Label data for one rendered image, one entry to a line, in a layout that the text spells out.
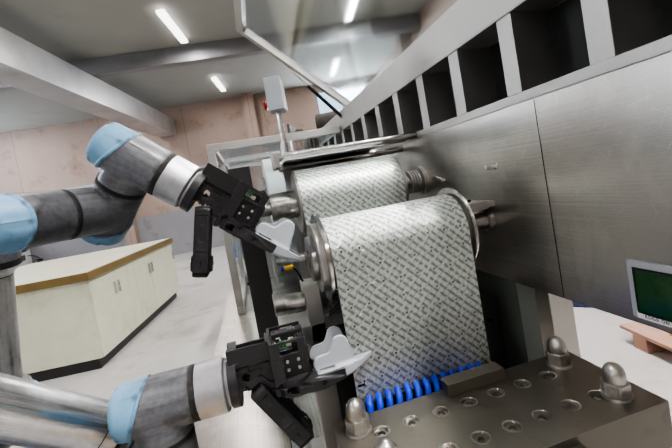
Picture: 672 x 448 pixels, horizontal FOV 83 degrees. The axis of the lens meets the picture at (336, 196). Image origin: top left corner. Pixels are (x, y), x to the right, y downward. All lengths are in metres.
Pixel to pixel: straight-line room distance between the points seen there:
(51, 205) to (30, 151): 13.51
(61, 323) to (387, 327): 4.06
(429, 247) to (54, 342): 4.22
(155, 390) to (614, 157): 0.65
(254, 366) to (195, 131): 11.80
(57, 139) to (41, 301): 9.61
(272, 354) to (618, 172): 0.50
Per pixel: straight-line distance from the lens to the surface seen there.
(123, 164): 0.64
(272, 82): 1.20
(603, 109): 0.56
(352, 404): 0.58
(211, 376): 0.60
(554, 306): 0.98
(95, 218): 0.67
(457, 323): 0.69
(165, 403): 0.61
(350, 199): 0.83
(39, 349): 4.68
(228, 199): 0.64
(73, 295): 4.40
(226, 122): 12.14
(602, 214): 0.58
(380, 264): 0.61
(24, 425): 0.71
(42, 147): 13.98
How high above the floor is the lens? 1.37
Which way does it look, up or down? 2 degrees down
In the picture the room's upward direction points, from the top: 10 degrees counter-clockwise
